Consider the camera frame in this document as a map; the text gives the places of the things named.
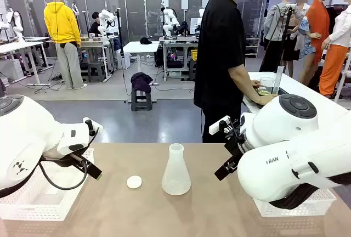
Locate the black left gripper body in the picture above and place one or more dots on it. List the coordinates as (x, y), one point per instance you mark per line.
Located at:
(65, 162)

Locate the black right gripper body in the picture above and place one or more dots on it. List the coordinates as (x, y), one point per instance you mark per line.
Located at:
(235, 149)

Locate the white round foam stopper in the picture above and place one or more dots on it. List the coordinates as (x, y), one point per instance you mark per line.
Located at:
(134, 182)

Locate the clear plastic measuring beaker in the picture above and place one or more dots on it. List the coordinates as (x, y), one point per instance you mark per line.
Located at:
(267, 86)

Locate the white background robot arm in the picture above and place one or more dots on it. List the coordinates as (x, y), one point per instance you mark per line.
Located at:
(17, 25)
(167, 28)
(105, 17)

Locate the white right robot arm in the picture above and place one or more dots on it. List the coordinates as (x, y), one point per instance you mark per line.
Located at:
(274, 165)

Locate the person's right forearm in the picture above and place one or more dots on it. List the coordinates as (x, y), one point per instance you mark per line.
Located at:
(244, 89)

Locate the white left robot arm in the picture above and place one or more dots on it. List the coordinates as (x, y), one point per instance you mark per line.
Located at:
(27, 132)

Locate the person's right hand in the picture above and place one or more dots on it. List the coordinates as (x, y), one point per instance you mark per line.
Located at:
(267, 100)

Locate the person's left hand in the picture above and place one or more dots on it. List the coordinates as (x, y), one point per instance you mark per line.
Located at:
(257, 85)

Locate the white perforated plastic basket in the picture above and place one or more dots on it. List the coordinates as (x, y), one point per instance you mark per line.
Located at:
(301, 209)
(55, 209)

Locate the translucent plastic conical flask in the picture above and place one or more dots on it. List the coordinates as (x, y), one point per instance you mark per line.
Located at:
(175, 185)

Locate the dark grey step stool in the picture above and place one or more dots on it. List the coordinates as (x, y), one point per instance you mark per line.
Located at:
(141, 102)
(96, 72)

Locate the dark purple cloth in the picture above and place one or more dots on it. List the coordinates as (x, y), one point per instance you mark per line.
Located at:
(141, 80)

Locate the white shoe rack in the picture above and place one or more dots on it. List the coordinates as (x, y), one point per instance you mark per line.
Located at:
(252, 47)

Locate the yellow plastic crate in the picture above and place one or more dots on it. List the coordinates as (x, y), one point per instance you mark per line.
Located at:
(194, 55)

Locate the person in black T-shirt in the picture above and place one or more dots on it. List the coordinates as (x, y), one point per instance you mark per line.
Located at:
(219, 42)

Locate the white workshop desk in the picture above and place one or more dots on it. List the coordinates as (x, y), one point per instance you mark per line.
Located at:
(16, 46)

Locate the black light stand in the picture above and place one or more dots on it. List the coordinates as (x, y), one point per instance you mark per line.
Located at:
(119, 42)

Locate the white standing table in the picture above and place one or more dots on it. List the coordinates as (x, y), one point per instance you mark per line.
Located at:
(140, 47)

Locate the mannequin in grey shirt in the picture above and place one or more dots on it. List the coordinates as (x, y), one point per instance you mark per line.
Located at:
(277, 23)

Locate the mannequin in orange trousers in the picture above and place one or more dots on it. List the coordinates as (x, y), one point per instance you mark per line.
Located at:
(336, 61)

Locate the seated person in black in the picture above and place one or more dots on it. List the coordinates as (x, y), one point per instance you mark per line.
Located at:
(95, 28)

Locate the black cap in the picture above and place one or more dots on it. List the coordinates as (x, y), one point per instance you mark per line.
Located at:
(146, 41)

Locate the person in yellow hoodie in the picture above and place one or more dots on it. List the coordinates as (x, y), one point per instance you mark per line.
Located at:
(61, 20)

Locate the mannequin in orange dress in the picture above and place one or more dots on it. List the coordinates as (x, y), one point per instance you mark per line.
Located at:
(318, 25)

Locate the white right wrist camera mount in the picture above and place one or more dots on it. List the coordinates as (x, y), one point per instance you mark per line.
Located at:
(218, 127)

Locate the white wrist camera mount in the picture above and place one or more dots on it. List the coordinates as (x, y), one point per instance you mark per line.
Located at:
(96, 128)
(218, 127)

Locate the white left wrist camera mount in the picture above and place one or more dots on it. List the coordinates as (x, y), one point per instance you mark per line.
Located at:
(96, 128)

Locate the black camera tripod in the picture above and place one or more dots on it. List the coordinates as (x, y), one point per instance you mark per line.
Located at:
(283, 32)

